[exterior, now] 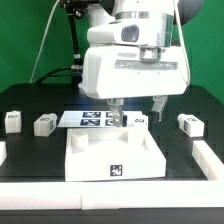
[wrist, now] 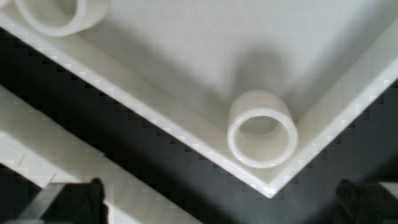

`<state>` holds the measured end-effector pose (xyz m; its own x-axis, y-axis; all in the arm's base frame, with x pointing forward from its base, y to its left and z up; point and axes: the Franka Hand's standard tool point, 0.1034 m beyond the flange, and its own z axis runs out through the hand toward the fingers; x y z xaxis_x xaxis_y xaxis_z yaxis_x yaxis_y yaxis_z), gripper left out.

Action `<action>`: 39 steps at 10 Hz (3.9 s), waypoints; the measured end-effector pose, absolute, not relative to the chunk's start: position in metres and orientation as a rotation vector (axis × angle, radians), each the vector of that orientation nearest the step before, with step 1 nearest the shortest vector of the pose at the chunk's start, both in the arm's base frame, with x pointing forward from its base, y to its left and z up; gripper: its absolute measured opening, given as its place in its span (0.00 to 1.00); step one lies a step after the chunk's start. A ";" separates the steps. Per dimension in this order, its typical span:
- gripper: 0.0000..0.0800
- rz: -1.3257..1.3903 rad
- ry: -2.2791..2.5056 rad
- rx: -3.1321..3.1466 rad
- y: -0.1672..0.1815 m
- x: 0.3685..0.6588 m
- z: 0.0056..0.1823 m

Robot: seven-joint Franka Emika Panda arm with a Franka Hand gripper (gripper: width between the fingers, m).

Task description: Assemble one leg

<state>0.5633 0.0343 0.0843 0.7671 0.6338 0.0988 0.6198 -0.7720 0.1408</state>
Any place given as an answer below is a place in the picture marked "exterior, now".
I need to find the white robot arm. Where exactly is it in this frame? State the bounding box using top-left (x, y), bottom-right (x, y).
top-left (82, 0), bottom-right (190, 126)

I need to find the white front fence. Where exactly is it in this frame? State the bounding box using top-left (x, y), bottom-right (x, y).
top-left (0, 181), bottom-right (224, 210)

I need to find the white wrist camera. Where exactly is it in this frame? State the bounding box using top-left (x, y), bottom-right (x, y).
top-left (87, 23), bottom-right (139, 44)

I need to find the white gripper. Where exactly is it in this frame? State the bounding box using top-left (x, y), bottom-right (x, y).
top-left (82, 46), bottom-right (188, 127)

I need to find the white left fence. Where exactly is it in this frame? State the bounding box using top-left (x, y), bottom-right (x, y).
top-left (0, 141), bottom-right (7, 166)

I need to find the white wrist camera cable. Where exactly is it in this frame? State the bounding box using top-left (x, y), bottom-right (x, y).
top-left (172, 0), bottom-right (192, 84)

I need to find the tag marker sheet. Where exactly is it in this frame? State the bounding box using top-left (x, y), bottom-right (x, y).
top-left (57, 110), bottom-right (142, 129)

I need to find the white square tabletop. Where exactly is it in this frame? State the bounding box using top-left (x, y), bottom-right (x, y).
top-left (65, 127), bottom-right (166, 181)

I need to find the black cable bundle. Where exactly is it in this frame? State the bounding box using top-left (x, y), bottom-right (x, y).
top-left (35, 0), bottom-right (88, 84)

